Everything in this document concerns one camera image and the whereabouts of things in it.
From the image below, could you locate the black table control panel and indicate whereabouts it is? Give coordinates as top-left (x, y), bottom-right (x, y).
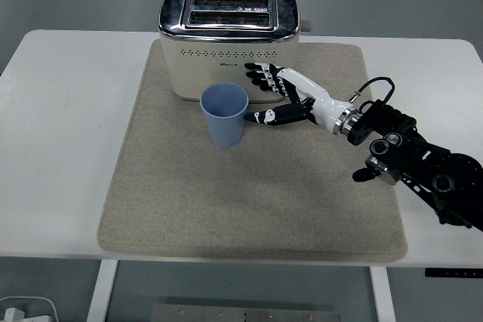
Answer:
top-left (425, 268), bottom-right (483, 278)

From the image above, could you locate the white plug block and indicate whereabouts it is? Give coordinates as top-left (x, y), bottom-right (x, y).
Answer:
top-left (2, 308), bottom-right (26, 322)

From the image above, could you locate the beige fabric mat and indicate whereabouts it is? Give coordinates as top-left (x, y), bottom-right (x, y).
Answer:
top-left (97, 41), bottom-right (409, 262)

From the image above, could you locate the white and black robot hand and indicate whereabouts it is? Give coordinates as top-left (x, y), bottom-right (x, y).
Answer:
top-left (243, 61), bottom-right (354, 131)

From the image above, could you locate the grey metal plate with screws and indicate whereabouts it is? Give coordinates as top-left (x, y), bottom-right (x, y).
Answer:
top-left (150, 303), bottom-right (343, 322)

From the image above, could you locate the cream and chrome toaster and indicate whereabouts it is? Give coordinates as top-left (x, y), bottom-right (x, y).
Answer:
top-left (157, 0), bottom-right (314, 105)

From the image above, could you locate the white table leg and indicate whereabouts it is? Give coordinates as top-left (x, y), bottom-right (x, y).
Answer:
top-left (85, 259), bottom-right (120, 322)
top-left (368, 265), bottom-right (397, 322)

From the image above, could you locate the blue ribbed plastic cup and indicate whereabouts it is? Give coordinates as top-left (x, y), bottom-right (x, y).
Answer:
top-left (199, 82), bottom-right (249, 149)

